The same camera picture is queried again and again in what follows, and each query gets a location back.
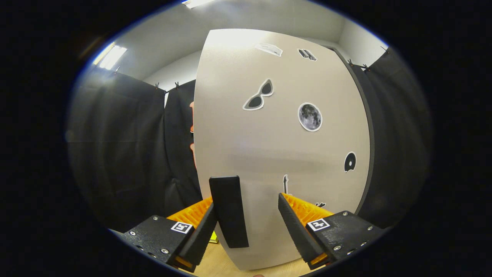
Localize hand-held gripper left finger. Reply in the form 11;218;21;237
109;196;219;272

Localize small ceiling light panel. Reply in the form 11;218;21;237
92;42;128;70

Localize black backdrop cloth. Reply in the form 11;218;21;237
67;46;433;231

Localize long ceiling light panel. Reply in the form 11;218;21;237
181;0;216;9

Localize beige shoe cabinet door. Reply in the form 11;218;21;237
192;29;371;270

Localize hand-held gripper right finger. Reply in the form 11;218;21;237
278;192;386;270

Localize black door handle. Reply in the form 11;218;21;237
209;176;249;249

